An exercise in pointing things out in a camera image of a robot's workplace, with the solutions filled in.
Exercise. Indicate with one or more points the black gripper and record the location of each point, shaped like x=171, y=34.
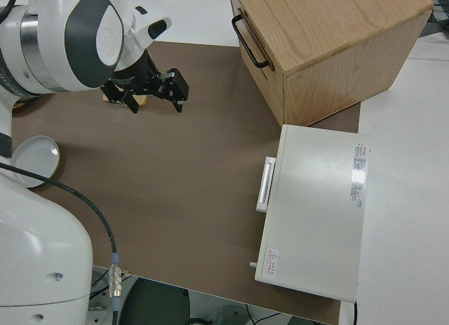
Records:
x=135, y=72

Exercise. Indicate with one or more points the gray plate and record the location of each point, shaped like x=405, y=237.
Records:
x=35, y=156

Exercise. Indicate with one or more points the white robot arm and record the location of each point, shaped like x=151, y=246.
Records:
x=42, y=262

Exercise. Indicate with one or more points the wooden mug holder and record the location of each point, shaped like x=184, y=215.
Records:
x=142, y=100

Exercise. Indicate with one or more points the brown table mat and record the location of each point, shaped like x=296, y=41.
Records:
x=175, y=181

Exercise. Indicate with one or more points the light wooden box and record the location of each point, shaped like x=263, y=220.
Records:
x=333, y=40

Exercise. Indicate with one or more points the white toaster oven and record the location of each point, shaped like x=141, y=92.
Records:
x=315, y=216

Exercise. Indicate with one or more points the dark round stool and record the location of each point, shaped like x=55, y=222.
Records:
x=154, y=304

